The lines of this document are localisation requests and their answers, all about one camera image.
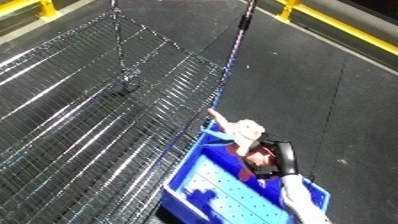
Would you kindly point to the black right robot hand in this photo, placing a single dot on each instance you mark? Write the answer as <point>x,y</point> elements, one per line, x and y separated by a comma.
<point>286,158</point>

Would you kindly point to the pale right robot arm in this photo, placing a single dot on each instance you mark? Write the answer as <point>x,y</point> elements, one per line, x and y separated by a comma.
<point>302,203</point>

